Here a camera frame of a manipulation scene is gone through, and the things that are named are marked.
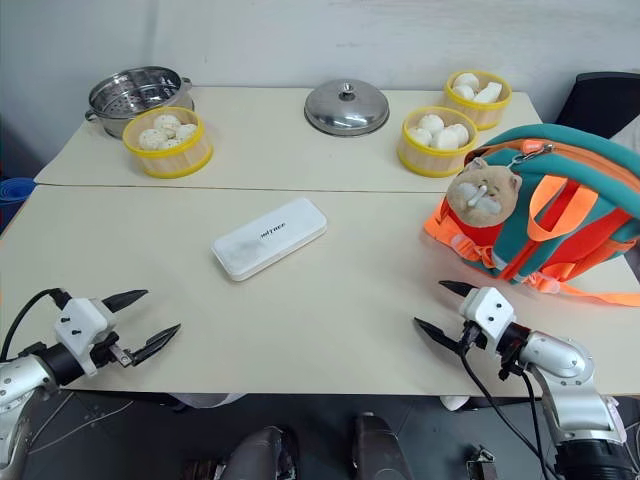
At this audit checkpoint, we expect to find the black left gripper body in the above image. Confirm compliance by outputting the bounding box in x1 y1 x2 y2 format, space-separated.
89 331 136 370

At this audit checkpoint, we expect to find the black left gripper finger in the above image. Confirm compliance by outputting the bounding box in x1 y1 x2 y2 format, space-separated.
130 323 182 368
101 288 150 315

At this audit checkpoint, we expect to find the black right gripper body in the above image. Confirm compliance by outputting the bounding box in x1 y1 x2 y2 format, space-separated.
452 319 489 354

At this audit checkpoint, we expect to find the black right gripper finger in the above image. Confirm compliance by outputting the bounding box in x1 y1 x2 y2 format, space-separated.
438 279 479 302
412 316 459 352

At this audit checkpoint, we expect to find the white rectangular case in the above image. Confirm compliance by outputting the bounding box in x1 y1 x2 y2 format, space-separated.
210 196 329 283

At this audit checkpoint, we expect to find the teal and orange backpack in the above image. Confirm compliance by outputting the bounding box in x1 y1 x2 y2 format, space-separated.
423 122 640 308

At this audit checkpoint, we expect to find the dark rounded shape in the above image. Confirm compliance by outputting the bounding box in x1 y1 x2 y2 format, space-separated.
218 425 302 480
351 411 417 480

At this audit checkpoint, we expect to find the yellow-rimmed bamboo steamer basket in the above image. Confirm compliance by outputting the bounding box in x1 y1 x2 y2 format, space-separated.
396 105 480 179
443 69 514 133
121 105 215 180

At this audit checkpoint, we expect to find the blue round container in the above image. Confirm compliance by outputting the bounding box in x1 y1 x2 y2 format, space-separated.
0 177 39 227

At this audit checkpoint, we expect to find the steel steamer pot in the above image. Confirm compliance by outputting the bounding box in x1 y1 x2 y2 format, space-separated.
84 65 196 140

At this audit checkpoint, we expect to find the steel pot lid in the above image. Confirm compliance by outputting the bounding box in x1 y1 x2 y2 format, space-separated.
303 80 391 138

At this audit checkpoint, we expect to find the black chair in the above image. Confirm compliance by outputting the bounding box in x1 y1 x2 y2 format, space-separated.
556 71 640 142

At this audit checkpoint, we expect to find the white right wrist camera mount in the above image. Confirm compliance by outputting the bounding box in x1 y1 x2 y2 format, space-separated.
458 286 517 357

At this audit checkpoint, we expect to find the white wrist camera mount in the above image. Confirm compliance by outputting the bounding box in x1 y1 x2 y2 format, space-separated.
458 286 517 357
53 297 119 377

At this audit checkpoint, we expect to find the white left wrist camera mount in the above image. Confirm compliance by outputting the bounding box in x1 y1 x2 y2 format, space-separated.
53 297 119 377

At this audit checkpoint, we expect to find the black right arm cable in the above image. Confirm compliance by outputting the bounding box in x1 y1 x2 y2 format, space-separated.
499 362 549 469
459 324 557 480

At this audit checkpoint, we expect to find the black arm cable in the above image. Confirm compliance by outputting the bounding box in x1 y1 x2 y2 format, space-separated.
499 362 549 469
459 324 557 480
0 287 72 362

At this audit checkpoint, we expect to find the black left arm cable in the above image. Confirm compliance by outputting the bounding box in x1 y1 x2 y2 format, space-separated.
0 287 72 362

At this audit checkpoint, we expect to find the brown plush cat keychain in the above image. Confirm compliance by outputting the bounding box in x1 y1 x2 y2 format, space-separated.
445 156 523 229

